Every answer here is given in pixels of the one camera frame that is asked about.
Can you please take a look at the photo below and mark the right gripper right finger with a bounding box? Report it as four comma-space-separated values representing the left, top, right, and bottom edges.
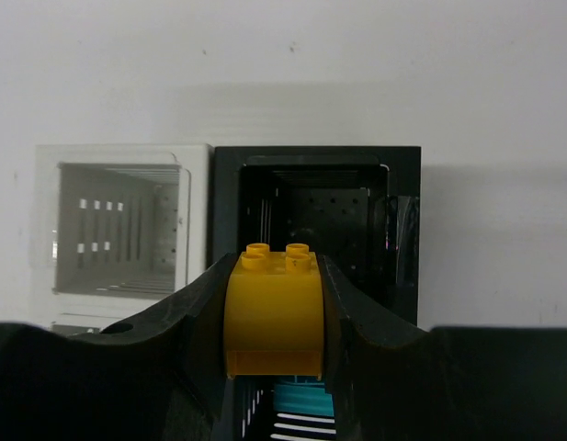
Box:
318, 256, 567, 440

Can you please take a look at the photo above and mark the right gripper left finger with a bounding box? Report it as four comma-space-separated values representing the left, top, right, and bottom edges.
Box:
0, 254, 236, 440

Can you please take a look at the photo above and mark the teal rounded lego brick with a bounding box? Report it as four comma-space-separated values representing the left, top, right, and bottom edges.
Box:
273, 376, 335, 417

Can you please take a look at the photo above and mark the yellow rounded lego brick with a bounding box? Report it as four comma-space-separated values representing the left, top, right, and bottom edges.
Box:
223, 243, 324, 379

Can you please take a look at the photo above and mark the white slotted container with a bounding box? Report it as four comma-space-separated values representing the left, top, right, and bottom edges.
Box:
29, 144, 213, 333

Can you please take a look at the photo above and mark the black slotted container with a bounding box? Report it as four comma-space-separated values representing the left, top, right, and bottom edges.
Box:
210, 145, 423, 441

